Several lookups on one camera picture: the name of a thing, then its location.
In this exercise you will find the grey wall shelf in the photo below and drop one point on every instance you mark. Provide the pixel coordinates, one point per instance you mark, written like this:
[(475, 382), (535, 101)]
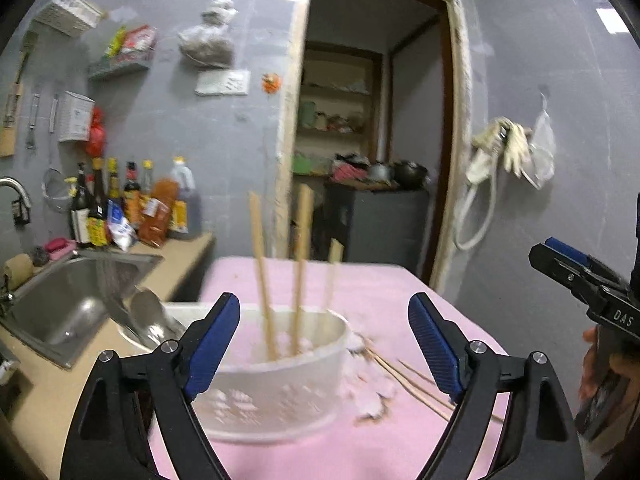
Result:
[(120, 67)]

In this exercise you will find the curved steel faucet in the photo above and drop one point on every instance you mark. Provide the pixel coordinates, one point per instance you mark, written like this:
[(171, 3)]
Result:
[(15, 185)]

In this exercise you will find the red snack packet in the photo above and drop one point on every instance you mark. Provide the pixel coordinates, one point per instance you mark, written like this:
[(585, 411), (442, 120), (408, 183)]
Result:
[(140, 39)]

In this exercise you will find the clear bottle yellow cap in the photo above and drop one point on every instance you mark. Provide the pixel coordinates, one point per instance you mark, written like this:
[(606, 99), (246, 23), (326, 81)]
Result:
[(147, 177)]

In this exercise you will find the dark bottle white label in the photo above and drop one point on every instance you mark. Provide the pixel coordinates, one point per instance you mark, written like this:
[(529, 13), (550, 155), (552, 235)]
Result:
[(80, 220)]

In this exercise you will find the steel kitchen sink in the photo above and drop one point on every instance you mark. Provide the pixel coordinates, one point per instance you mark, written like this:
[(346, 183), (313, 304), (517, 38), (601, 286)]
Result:
[(60, 305)]

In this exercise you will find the worn door frame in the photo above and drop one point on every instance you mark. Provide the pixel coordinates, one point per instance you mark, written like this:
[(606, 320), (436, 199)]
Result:
[(287, 110)]

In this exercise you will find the wooden knife holder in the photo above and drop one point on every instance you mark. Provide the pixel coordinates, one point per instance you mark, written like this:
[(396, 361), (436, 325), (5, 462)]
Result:
[(10, 125)]

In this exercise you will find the hanging white mesh bag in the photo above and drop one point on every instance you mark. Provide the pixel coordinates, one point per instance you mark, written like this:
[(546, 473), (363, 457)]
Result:
[(542, 145)]

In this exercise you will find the black cooking pot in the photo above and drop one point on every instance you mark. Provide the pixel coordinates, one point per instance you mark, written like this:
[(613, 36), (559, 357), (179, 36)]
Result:
[(412, 174)]

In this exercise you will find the yellow pump dispenser bottle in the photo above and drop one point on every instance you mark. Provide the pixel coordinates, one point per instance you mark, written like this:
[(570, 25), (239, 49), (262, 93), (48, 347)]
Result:
[(71, 195)]

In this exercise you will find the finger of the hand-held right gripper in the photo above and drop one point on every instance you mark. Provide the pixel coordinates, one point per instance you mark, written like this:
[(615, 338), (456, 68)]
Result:
[(567, 250), (565, 267)]

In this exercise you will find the white power socket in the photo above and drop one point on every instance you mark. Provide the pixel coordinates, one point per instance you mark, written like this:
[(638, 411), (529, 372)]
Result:
[(236, 82)]

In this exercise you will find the dark bottle yellow cap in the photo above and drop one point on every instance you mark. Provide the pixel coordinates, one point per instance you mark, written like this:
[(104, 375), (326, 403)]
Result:
[(114, 180)]

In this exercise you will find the hanging mesh strainer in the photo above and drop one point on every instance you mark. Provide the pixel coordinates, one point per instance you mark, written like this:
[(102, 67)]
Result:
[(57, 182)]

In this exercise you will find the steel wool scrubber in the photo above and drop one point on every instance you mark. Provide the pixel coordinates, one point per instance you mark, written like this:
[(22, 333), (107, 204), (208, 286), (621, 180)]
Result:
[(40, 255)]

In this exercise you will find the red plastic bag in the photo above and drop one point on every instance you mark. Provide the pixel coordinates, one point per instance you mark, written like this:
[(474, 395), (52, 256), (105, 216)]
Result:
[(96, 135)]

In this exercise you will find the white rubber gloves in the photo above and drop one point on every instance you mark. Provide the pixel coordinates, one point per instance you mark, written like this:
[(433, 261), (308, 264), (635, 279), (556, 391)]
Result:
[(515, 147)]

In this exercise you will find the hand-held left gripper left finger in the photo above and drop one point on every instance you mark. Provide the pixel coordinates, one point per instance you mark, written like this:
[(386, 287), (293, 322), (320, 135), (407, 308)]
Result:
[(212, 345)]

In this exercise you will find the white wall basket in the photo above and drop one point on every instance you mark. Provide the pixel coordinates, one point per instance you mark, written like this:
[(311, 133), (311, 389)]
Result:
[(67, 10)]

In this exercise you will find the person's right hand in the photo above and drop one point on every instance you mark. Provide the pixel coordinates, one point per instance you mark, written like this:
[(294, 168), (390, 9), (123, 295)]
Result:
[(590, 360)]

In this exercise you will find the hanging metal peeler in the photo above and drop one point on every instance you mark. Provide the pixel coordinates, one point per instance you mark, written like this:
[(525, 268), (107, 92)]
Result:
[(32, 120)]

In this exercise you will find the beige loofah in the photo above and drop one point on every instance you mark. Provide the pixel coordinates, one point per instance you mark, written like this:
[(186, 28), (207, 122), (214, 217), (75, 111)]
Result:
[(17, 270)]

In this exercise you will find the orange spice bag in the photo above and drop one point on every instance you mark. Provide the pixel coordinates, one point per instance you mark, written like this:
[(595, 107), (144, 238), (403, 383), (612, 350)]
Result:
[(157, 215)]

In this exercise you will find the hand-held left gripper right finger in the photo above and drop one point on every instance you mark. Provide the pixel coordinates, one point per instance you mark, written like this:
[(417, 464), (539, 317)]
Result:
[(432, 345)]

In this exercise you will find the metal fork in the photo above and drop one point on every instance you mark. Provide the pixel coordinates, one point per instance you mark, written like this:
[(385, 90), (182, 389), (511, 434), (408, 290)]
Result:
[(117, 300)]

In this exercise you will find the white wall switch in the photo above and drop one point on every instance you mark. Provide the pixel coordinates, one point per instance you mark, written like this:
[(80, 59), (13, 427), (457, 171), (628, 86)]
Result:
[(210, 83)]

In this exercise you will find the green snack packet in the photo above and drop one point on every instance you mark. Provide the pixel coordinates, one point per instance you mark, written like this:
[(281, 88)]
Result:
[(115, 42)]

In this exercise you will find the metal cooking pot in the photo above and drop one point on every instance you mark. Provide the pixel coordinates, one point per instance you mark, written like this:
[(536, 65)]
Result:
[(381, 172)]

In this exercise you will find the beige kitchen counter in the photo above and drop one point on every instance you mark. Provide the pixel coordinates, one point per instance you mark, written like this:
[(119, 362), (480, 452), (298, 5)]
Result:
[(45, 400)]

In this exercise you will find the black wall outlet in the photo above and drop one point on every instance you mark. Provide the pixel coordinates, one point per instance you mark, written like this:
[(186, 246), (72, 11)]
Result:
[(20, 211)]

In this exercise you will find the tall dark sauce bottle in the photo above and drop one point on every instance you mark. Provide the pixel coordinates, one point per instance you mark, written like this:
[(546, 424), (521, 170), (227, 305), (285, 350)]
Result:
[(98, 215)]

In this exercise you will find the white plastic utensil basket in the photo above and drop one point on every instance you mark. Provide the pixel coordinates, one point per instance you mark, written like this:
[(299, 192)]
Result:
[(280, 390)]

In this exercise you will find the pink tablecloth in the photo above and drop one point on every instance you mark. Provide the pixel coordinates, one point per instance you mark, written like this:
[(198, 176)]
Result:
[(390, 300)]

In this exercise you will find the wooden storage shelf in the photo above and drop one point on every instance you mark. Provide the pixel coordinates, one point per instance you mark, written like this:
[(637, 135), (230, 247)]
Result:
[(335, 90)]

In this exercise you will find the orange wall hook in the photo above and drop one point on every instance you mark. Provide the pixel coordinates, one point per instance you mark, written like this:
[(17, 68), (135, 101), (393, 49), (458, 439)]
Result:
[(272, 83)]

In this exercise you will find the hanging clear plastic bag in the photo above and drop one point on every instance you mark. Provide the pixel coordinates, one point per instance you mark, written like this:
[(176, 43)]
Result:
[(207, 42)]

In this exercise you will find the white wall box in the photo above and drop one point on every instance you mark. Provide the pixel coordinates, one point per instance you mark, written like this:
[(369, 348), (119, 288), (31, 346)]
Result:
[(76, 117)]

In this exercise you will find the dark bottle red label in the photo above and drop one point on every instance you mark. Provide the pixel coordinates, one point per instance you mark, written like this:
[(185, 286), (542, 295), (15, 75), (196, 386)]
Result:
[(132, 195)]

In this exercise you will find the white blue salt bag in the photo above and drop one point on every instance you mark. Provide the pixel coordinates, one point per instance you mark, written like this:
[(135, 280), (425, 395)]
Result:
[(121, 230)]

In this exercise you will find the dark cabinet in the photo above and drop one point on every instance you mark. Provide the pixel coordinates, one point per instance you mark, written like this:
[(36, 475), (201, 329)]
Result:
[(380, 230)]

